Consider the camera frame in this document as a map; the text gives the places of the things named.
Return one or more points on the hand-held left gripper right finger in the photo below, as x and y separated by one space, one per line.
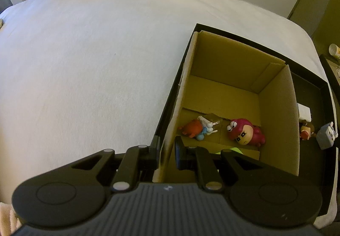
177 155

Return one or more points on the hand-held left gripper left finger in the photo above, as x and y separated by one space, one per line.
154 151

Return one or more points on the orange and blue figurine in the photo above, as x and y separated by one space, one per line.
192 128

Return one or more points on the green toy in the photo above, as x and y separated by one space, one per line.
235 150

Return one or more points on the pink monster figurine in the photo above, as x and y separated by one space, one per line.
255 133

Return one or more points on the cardboard box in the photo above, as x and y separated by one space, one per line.
225 71

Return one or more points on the black tray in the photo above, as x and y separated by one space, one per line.
308 169

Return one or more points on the brown-haired figurine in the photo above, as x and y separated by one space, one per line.
306 130

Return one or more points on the white charger plug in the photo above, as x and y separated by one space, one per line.
304 111

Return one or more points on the grey cube toy with ears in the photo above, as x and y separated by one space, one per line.
325 138

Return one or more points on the pink fuzzy cloth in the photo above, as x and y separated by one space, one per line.
5 216

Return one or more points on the instant noodle cup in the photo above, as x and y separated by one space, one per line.
335 51

